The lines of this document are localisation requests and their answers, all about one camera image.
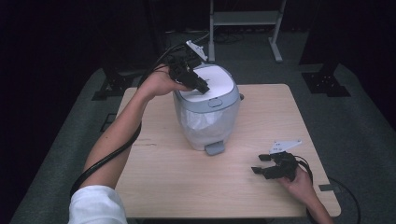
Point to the white metal stand frame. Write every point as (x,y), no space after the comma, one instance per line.
(246,17)

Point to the person's right hand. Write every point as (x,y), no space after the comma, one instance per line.
(299,188)

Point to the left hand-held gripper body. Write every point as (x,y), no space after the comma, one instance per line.
(183,70)

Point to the grey white-lidded pedal trash can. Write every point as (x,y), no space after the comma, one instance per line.
(214,102)

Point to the person's left hand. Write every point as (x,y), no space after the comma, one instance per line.
(158,82)

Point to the black stand base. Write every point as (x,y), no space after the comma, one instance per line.
(113,85)
(325,82)

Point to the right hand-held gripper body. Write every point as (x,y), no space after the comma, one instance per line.
(281,168)

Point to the white shirt sleeve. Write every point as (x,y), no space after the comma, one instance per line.
(96,205)

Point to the dark floor socket plate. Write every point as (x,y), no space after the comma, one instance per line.
(107,123)

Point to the white bin liner bag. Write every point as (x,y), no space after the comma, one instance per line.
(199,121)

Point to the grey tape strip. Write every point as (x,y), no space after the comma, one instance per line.
(329,187)

